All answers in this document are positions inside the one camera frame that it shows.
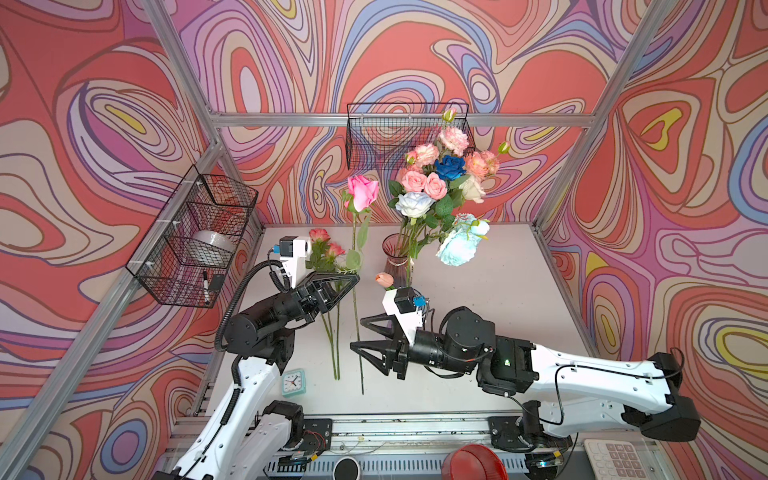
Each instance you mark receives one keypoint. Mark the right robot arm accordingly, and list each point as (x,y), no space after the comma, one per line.
(567,393)

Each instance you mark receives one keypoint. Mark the pink tulip stem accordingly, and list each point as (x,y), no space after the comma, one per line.
(385,280)

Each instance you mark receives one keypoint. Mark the pink glass vase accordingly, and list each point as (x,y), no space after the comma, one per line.
(398,262)

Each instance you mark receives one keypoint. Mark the red emergency stop button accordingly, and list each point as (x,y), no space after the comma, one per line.
(473,462)

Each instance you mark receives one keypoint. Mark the magenta rose stem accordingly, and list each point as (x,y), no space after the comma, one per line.
(361,193)

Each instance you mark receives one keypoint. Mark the black wire basket back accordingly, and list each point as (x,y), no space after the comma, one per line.
(379,134)

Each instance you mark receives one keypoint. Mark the white blue rose stem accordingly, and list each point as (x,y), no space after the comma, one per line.
(414,207)

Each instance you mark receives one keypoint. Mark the black marker pen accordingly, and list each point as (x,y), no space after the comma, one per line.
(205,288)

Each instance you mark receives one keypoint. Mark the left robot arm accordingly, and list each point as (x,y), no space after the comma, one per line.
(245,431)

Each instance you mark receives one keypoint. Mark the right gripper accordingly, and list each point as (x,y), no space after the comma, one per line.
(387,348)

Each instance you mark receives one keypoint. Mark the coral pink rose stem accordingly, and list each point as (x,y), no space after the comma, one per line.
(325,258)

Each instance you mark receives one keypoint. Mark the white calculator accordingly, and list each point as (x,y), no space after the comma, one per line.
(614,460)

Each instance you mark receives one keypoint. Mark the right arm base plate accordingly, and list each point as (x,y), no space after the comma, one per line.
(510,432)

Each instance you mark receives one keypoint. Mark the black wire basket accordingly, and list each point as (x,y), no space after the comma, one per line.
(201,227)
(379,134)

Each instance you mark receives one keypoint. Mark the white tape roll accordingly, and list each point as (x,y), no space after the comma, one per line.
(215,241)

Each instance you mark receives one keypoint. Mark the light pink rose stem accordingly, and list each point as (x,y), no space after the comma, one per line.
(435,187)

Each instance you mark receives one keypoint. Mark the small teal alarm clock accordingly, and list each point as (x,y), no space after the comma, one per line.
(293,383)

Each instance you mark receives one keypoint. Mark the black wire basket left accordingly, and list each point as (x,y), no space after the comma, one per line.
(201,227)

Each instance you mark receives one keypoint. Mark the small pink rosebud stem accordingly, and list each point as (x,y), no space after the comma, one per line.
(413,181)

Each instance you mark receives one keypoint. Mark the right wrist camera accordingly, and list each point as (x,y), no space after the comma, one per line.
(406,308)

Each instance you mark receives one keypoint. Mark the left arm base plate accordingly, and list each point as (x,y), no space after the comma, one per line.
(315,436)

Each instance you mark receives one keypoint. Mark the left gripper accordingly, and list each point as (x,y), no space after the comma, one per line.
(312,299)

